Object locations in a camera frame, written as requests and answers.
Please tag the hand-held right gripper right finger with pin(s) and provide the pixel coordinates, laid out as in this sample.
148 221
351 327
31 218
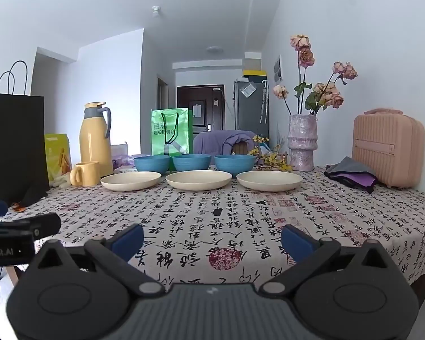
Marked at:
294 242

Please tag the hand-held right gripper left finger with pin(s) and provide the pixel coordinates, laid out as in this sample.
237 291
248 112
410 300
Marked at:
130 241

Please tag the cream plate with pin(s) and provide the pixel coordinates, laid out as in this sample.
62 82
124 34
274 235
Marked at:
131 181
269 180
198 180

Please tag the blue bowl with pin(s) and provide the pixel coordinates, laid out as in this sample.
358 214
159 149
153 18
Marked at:
234 163
192 163
151 164

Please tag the small orange object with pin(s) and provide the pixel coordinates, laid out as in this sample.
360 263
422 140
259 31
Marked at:
17 207

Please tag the yellow mug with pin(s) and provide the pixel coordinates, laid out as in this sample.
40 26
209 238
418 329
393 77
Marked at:
89 174

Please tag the black paper bag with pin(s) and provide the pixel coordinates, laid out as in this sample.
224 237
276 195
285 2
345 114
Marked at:
14 141

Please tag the yellow green snack box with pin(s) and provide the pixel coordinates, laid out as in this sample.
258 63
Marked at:
56 156

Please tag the white printed box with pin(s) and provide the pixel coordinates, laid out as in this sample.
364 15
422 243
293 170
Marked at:
125 170

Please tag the calligraphy printed tablecloth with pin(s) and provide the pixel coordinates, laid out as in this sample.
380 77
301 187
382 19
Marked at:
216 226

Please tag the purple plastic packet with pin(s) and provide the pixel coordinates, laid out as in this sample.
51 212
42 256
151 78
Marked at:
124 161

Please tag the yellow flower branch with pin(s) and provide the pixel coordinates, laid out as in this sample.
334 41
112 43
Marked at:
271 159

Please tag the purple folded cloth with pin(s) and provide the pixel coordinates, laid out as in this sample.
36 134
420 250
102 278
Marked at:
356 181

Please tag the white plastic container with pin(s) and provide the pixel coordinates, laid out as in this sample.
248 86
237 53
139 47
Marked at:
119 151

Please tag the grey folded cloth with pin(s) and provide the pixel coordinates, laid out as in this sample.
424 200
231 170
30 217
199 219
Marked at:
350 166

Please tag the yellow thermos jug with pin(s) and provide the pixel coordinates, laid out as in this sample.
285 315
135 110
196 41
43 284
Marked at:
95 141

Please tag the pink textured vase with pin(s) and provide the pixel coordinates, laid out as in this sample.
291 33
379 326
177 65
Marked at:
302 141

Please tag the wooden chair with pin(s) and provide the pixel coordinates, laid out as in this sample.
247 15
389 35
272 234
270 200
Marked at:
241 148

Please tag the green paper bag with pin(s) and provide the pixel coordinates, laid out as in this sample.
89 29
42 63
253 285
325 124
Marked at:
163 131

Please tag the purple garment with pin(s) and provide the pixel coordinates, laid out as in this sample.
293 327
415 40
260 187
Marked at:
212 141

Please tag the pink ribbed case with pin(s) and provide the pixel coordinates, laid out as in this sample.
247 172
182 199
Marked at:
389 148

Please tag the grey refrigerator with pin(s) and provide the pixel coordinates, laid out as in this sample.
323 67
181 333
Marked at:
248 117

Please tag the hanging folded umbrella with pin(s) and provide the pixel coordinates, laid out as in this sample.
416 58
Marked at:
265 102

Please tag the wooden interior door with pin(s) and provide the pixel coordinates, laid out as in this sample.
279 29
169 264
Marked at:
162 94

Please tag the dark brown entrance door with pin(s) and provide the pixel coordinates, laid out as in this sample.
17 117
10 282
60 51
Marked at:
212 111

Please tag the white paper sheet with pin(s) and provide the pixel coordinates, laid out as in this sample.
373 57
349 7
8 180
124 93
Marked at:
248 89

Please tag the bunch of dried roses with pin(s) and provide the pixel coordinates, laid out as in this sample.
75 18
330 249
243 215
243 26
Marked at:
306 56

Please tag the round ceiling lamp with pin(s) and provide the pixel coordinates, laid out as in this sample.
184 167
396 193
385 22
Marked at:
214 49

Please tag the ceiling sprinkler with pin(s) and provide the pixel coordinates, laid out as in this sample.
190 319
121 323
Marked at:
156 11

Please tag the grey wall panel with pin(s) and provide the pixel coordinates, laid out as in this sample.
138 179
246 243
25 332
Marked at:
278 70

